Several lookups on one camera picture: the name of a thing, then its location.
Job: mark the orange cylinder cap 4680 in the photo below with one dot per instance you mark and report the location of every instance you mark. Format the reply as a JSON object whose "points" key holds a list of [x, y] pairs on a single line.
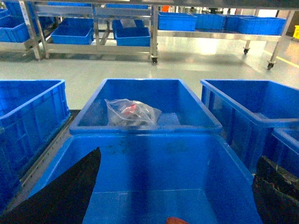
{"points": [[175, 220]]}

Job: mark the near blue bin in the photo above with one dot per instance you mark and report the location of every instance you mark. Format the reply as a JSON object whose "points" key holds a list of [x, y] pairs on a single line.
{"points": [[146, 178]]}

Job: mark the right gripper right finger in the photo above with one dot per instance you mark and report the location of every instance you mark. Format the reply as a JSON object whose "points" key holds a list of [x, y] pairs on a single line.
{"points": [[276, 193]]}

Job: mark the middle blue bin with bag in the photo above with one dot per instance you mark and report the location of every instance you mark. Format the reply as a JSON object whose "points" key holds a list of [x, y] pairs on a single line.
{"points": [[182, 111]]}

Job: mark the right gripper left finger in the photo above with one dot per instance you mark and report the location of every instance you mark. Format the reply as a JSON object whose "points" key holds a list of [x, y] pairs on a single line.
{"points": [[63, 201]]}

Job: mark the clear plastic zip bag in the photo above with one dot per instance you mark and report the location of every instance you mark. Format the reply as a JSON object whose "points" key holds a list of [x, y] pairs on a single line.
{"points": [[125, 112]]}

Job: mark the blue bin at right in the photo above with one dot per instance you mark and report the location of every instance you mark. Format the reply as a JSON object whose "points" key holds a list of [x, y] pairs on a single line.
{"points": [[249, 111]]}

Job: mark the far steel cart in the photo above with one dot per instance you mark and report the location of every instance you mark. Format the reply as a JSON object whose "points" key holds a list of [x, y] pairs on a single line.
{"points": [[229, 27]]}

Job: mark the blue bin at left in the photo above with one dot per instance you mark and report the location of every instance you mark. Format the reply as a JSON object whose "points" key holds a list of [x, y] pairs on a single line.
{"points": [[31, 113]]}

